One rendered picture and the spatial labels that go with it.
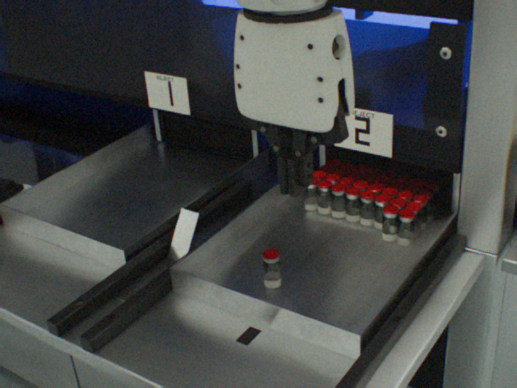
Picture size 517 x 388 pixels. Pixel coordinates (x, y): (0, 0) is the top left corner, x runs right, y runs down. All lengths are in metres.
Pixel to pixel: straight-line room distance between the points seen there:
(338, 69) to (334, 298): 0.35
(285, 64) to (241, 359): 0.34
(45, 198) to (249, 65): 0.62
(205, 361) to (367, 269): 0.25
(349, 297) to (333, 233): 0.15
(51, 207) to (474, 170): 0.63
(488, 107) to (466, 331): 0.33
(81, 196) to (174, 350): 0.42
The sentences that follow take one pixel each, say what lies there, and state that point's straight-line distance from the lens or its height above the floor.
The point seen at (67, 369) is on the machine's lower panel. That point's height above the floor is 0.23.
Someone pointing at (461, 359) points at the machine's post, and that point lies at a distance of 1.08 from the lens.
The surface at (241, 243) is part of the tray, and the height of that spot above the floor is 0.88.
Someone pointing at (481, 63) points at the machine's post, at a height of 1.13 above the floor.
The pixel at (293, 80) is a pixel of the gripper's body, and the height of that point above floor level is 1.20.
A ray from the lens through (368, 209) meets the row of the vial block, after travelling 0.99.
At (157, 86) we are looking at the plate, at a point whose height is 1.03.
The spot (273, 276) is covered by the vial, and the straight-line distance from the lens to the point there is 0.87.
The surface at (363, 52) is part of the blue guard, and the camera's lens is 0.91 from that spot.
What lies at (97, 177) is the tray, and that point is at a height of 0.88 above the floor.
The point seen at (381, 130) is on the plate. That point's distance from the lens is 0.94.
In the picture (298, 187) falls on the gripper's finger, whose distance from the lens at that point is 0.66.
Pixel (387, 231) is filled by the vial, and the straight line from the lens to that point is 0.96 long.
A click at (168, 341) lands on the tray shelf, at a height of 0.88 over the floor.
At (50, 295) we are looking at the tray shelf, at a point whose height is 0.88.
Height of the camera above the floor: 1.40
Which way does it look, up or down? 29 degrees down
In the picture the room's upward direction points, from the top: 4 degrees counter-clockwise
